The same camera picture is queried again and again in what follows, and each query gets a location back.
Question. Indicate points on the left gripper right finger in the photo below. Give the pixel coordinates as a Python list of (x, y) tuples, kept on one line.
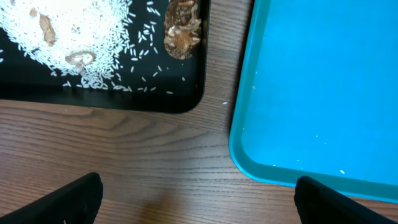
[(317, 204)]

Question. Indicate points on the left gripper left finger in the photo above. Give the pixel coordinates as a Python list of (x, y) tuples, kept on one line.
[(77, 202)]

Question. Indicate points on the brown food scrap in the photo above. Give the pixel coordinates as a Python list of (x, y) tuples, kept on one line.
[(182, 28)]

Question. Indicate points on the teal serving tray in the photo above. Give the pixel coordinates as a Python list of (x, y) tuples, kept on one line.
[(318, 96)]

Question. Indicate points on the black plastic tray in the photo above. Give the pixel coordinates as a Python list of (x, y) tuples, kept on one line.
[(156, 82)]

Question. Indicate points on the cooked rice pile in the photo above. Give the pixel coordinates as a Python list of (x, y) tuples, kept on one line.
[(92, 44)]

